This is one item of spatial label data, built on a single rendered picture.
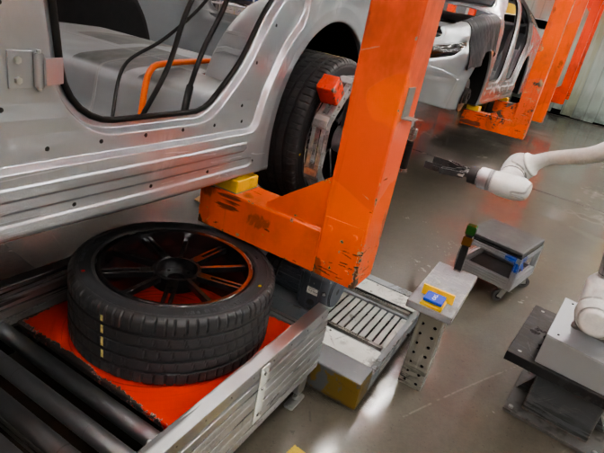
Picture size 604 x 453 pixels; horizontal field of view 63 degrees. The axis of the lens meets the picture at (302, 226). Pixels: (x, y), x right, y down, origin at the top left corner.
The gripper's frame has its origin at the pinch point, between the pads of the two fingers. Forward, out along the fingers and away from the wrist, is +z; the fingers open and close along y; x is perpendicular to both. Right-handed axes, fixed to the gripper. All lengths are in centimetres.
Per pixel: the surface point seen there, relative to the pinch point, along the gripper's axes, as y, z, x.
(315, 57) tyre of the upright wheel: -28, 51, 33
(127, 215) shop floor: -17, 167, -83
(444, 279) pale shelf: -25, -24, -38
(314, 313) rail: -78, 6, -44
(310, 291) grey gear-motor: -57, 18, -51
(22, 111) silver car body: -152, 50, 20
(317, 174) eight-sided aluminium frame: -44, 32, -8
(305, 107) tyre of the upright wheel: -47, 42, 17
